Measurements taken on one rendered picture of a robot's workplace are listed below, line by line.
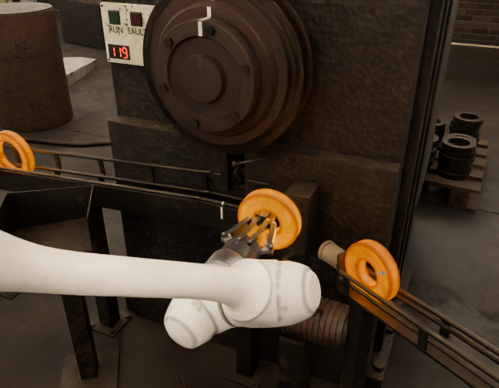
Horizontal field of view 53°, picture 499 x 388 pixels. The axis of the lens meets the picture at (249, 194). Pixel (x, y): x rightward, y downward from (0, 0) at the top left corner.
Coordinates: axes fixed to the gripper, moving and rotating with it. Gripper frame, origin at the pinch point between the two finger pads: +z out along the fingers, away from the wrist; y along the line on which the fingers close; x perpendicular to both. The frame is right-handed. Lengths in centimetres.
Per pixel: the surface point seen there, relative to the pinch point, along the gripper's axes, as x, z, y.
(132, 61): 21, 34, -60
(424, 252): -90, 122, 34
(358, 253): -10.0, 6.2, 21.2
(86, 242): -24, -3, -58
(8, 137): -9, 21, -111
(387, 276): -10.2, 0.9, 29.4
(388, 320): -20.3, -2.6, 31.5
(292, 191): -5.4, 20.3, -1.3
